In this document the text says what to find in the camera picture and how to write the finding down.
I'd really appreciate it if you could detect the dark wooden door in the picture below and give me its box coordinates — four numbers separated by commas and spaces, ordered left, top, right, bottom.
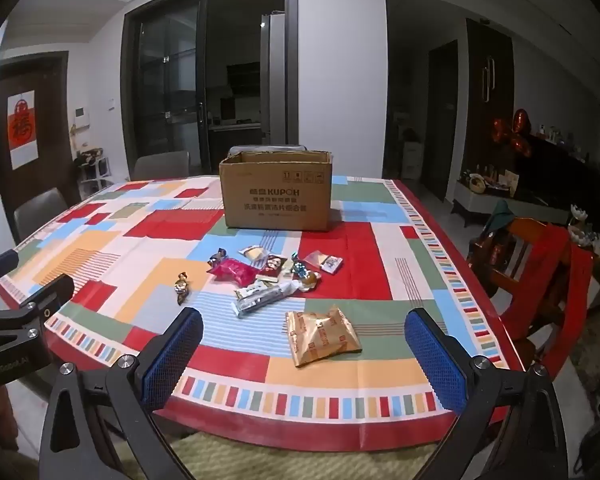
0, 52, 70, 231

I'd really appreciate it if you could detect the dark interior door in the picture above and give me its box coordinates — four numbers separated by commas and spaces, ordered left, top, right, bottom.
427, 40, 460, 203

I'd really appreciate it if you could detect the orange snack packet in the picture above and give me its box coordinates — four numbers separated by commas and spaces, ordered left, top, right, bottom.
285, 305, 362, 370

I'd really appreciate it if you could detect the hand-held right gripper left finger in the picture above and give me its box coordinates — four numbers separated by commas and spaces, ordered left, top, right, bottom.
39, 306, 204, 480

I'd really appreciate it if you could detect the dark red small packet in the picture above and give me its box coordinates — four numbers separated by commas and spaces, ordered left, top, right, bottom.
257, 255, 287, 281

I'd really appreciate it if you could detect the beige rug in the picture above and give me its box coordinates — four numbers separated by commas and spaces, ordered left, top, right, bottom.
115, 430, 441, 480

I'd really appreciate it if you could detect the dark glass sliding door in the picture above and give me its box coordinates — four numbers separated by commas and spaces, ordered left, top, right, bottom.
121, 0, 301, 181

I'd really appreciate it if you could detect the white flower ornament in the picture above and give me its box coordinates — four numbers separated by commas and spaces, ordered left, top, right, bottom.
567, 204, 593, 246

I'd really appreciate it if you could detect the clear packet with yellow cake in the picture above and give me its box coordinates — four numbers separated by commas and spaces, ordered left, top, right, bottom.
237, 244, 271, 266

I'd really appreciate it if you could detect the clear triangular snack packet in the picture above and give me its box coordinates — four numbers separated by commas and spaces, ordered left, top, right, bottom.
302, 251, 331, 271

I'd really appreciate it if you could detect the white bin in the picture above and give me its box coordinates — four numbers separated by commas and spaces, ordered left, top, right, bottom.
402, 127, 425, 179

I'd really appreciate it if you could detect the pink snack packet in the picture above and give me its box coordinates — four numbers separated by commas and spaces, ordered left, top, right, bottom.
207, 258, 258, 286

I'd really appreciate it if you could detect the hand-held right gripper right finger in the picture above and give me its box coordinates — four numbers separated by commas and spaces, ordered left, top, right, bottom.
404, 306, 570, 480

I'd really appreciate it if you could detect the grey refrigerator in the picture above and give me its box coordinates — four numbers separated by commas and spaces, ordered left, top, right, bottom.
260, 10, 287, 146

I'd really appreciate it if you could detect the colourful patchwork tablecloth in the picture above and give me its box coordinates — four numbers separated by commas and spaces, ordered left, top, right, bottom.
0, 175, 523, 453

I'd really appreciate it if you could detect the white low sideboard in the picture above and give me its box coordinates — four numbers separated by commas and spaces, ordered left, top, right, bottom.
452, 180, 571, 226

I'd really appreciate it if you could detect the wooden chair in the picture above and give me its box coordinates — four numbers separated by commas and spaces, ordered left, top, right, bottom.
467, 217, 596, 381

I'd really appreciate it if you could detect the grey dining chair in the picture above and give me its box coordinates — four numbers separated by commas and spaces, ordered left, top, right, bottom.
12, 187, 68, 246
228, 143, 308, 157
132, 150, 191, 181

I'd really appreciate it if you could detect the red white door poster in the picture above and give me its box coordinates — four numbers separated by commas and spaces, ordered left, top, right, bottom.
7, 91, 40, 170

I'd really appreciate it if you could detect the brown cardboard box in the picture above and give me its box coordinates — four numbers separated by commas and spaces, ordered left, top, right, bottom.
219, 147, 335, 232

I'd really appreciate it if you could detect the silver white snack bar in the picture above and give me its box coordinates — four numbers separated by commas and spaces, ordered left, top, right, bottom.
231, 280, 312, 317

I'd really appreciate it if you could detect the white small shelf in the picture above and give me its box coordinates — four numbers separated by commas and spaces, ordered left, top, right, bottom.
75, 147, 112, 186

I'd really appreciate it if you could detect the dark tall cabinet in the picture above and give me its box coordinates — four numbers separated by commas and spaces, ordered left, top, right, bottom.
467, 17, 515, 201

